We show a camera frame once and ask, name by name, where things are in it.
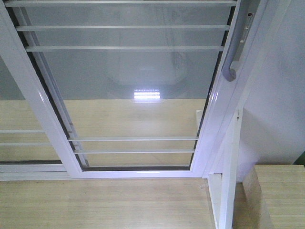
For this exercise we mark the white framed transparent sliding door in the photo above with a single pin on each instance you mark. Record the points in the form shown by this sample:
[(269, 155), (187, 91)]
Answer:
[(128, 81)]

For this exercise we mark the grey metal door handle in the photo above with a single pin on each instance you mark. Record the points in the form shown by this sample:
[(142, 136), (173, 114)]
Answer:
[(228, 73)]

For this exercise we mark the door lock plate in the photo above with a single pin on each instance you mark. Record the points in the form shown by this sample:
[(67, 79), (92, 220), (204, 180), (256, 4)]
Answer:
[(247, 25)]

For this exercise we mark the fixed white glass panel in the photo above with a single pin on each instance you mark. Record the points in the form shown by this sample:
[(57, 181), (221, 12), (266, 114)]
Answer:
[(26, 151)]

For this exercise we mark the light wooden step block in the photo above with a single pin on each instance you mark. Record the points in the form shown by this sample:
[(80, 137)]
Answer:
[(276, 196)]

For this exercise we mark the white door frame post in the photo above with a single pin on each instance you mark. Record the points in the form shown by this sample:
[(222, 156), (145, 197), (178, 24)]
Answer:
[(220, 136)]

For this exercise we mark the white wall panel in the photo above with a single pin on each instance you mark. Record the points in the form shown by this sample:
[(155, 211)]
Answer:
[(273, 122)]

